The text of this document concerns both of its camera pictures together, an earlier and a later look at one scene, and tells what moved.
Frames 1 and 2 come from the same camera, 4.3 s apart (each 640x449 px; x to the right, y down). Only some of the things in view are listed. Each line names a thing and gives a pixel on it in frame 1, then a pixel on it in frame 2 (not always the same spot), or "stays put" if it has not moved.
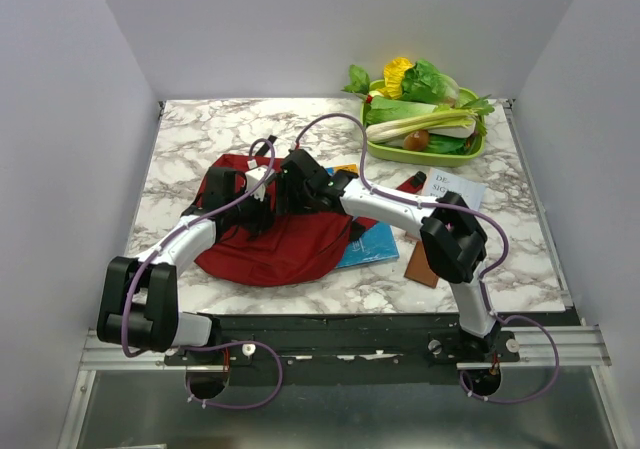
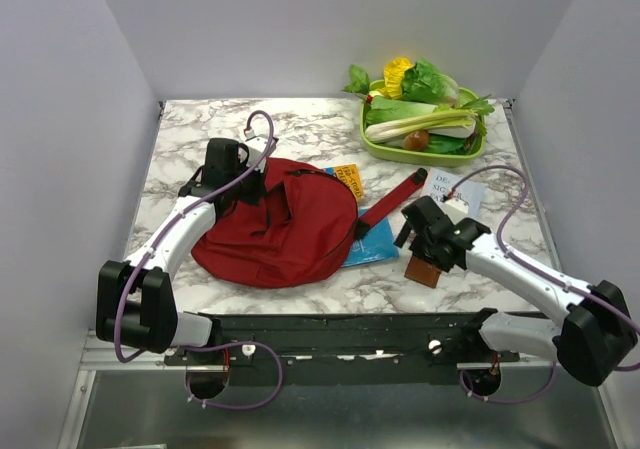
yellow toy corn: [393, 77] stays put
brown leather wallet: [418, 269] stays put
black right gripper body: [295, 200] → [420, 236]
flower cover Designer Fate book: [437, 183] stays put
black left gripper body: [250, 214] → [248, 190]
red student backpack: [291, 249] stays put
